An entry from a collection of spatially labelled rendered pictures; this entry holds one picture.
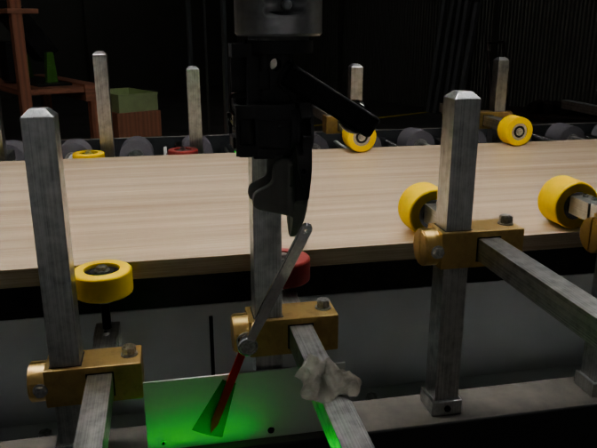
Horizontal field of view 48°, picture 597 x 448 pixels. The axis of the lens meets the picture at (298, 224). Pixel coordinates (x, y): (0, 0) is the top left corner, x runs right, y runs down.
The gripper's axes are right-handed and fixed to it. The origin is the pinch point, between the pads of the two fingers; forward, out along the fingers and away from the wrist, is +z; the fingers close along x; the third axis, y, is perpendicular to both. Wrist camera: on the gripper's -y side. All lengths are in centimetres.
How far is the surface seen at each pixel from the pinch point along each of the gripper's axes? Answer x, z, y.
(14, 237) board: -37, 11, 38
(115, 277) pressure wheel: -15.0, 10.6, 21.6
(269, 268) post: -6.1, 7.4, 2.4
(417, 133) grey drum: -154, 17, -75
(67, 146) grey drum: -152, 17, 45
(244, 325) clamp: -6.0, 14.8, 5.7
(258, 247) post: -6.1, 4.6, 3.8
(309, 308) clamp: -7.7, 14.1, -3.1
